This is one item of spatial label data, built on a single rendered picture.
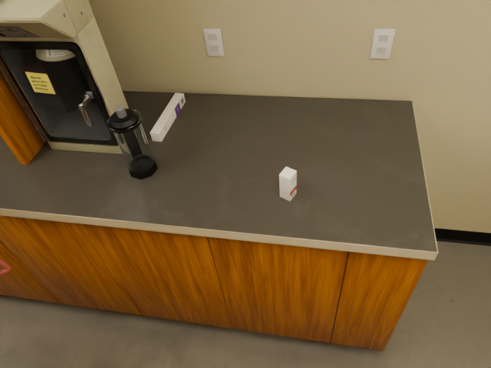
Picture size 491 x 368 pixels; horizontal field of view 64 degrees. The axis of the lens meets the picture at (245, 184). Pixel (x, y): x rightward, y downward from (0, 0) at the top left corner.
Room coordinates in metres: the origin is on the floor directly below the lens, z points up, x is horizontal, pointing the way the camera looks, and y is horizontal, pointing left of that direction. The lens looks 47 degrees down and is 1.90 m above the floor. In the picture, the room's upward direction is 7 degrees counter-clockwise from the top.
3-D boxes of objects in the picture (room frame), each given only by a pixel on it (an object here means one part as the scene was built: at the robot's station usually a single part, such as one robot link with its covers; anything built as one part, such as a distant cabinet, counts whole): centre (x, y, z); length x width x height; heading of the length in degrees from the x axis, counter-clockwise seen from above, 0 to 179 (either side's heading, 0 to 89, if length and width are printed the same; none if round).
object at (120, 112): (1.02, 0.35, 1.18); 0.09 x 0.09 x 0.07
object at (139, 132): (1.02, 0.35, 1.06); 0.11 x 0.11 x 0.21
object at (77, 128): (1.14, 0.58, 1.19); 0.30 x 0.01 x 0.40; 74
